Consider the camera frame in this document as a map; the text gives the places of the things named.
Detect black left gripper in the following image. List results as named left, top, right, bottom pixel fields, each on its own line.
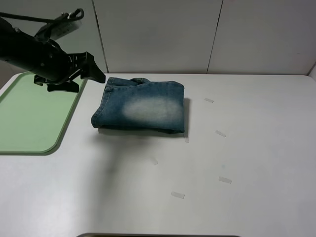
left=33, top=52, right=106, bottom=92

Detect light green plastic tray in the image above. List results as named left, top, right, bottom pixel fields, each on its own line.
left=0, top=72, right=86, bottom=156

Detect clear tape strip lower right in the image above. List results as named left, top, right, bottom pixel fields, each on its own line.
left=218, top=176, right=232, bottom=184

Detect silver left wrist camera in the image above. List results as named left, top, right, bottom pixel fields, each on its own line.
left=35, top=20, right=81, bottom=40

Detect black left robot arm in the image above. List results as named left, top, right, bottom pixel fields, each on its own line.
left=0, top=19, right=106, bottom=93

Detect children's blue denim shorts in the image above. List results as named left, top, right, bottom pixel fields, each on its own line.
left=91, top=77, right=185, bottom=134

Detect clear tape strip bottom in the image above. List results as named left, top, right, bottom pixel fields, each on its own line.
left=171, top=191, right=185, bottom=199

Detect black left camera cable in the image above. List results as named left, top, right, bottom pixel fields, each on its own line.
left=0, top=8, right=84, bottom=25

